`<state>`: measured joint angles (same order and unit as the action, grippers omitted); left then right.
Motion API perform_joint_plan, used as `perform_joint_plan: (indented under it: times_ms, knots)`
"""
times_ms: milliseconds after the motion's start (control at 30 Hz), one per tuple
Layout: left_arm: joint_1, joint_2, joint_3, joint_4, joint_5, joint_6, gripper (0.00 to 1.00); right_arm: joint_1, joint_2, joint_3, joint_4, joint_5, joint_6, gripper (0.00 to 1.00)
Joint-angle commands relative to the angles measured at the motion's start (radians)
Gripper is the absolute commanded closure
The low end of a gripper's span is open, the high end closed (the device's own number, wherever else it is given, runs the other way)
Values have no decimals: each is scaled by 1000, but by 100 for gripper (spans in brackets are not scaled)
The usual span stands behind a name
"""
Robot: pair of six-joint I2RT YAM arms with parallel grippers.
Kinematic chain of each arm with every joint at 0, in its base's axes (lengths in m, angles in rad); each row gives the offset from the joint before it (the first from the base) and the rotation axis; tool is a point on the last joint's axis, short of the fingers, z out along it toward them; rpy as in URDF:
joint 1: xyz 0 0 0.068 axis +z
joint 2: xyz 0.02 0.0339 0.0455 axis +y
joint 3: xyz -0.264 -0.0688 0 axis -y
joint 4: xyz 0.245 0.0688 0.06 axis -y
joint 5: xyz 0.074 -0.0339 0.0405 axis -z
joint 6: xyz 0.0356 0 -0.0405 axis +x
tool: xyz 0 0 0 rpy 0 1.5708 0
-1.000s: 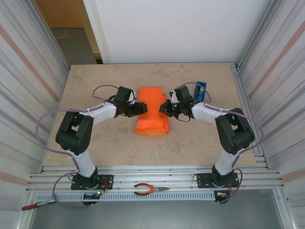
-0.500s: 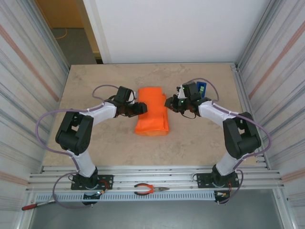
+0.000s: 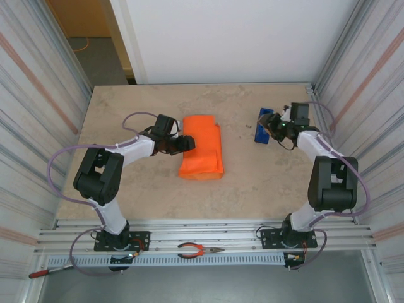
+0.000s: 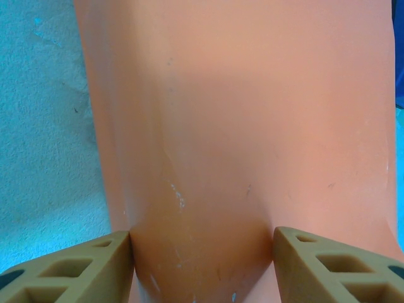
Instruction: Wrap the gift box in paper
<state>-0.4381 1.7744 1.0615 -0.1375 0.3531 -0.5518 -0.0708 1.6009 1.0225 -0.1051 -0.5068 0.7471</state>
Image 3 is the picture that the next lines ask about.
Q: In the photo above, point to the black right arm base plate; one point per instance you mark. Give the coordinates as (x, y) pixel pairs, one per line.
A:
(271, 236)

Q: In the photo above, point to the blue tape dispenser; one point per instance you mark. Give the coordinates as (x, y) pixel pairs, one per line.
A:
(261, 136)

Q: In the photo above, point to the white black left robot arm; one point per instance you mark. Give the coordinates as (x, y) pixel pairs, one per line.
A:
(104, 176)

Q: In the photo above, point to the yellow power connector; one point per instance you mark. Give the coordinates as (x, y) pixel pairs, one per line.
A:
(134, 254)
(297, 257)

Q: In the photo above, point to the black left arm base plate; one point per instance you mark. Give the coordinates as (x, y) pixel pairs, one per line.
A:
(142, 236)

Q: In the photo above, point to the white door frame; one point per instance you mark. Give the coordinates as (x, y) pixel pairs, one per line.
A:
(129, 41)

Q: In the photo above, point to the aluminium rail frame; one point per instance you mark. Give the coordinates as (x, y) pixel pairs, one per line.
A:
(205, 228)

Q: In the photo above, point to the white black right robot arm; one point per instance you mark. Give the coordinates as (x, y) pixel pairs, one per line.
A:
(331, 180)

